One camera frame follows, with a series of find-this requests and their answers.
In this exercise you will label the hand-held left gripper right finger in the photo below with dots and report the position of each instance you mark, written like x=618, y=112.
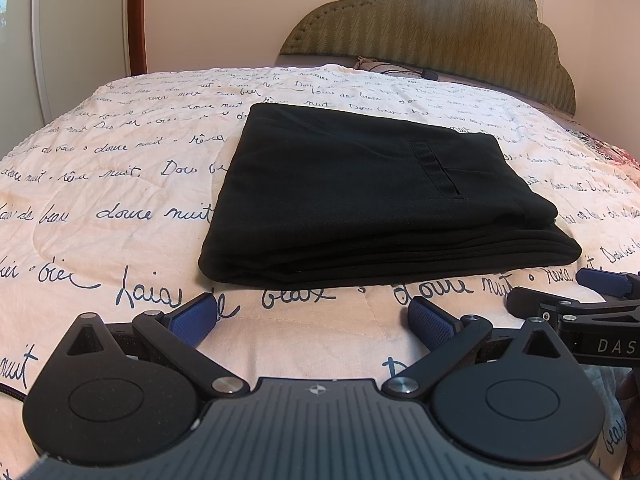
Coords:
x=432, y=320

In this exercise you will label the floral printed blanket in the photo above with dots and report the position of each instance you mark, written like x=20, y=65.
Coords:
x=607, y=147

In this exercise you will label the green upholstered headboard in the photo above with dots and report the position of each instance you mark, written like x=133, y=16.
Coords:
x=440, y=25

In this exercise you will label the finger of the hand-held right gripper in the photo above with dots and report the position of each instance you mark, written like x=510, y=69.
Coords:
x=602, y=281
x=527, y=301

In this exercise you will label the patterned pillow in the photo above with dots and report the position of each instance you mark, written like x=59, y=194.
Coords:
x=380, y=65

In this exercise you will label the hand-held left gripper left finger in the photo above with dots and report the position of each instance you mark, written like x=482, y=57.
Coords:
x=192, y=315

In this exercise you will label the white wardrobe with flower decals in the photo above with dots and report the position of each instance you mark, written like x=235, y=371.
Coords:
x=80, y=35

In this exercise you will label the brown wooden door frame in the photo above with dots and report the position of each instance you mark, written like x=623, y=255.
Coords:
x=136, y=10

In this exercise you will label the white script-printed blanket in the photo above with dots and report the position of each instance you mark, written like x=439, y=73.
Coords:
x=100, y=170

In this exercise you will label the black pants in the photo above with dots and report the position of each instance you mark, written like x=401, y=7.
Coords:
x=350, y=195

